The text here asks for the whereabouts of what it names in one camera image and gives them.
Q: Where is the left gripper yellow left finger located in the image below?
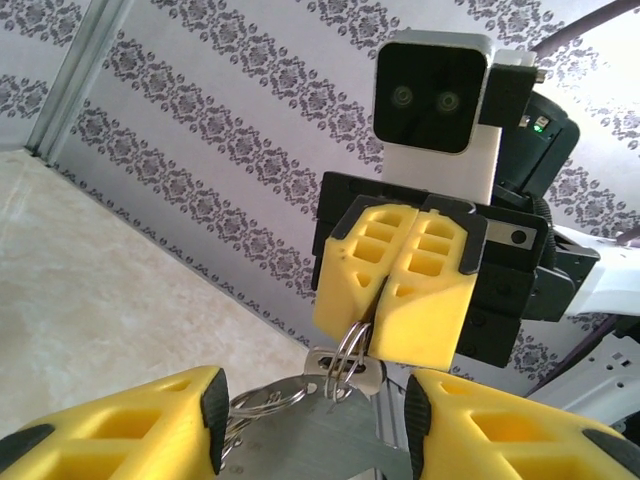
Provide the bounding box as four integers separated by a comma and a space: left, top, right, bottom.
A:
0, 364, 231, 480

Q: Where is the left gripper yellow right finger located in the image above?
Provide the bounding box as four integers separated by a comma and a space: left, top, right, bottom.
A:
404, 369, 640, 480

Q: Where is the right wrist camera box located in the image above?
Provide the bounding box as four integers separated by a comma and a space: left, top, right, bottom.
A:
372, 28, 546, 157

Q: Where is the aluminium frame post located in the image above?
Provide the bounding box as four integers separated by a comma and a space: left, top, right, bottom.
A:
24, 0, 129, 164

